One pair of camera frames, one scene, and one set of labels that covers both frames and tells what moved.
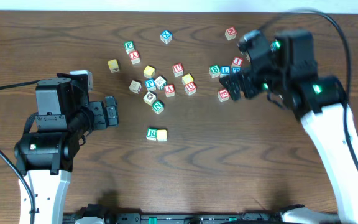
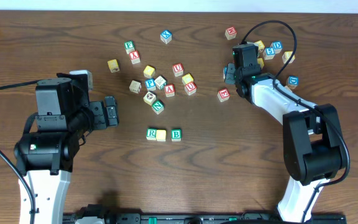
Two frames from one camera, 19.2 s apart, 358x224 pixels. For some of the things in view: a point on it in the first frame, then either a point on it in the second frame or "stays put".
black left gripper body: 101,113 stays put
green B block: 214,70 to 176,135
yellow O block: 161,135 stays put
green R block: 151,134 stays put
